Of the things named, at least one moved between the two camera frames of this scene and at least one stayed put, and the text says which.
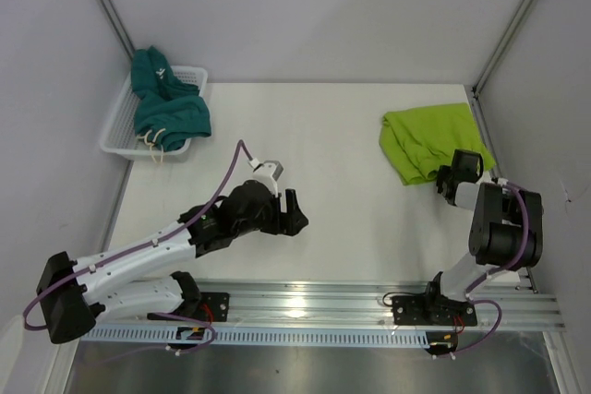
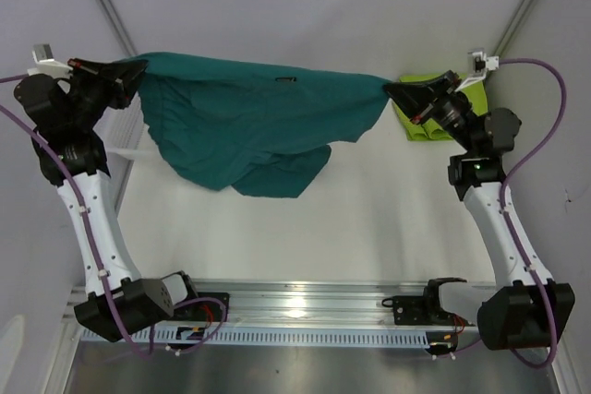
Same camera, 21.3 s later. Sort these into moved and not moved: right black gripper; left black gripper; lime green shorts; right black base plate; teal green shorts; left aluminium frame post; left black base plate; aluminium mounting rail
Moved: right black gripper; lime green shorts; left black gripper; teal green shorts
Not moved: right black base plate; left black base plate; aluminium mounting rail; left aluminium frame post
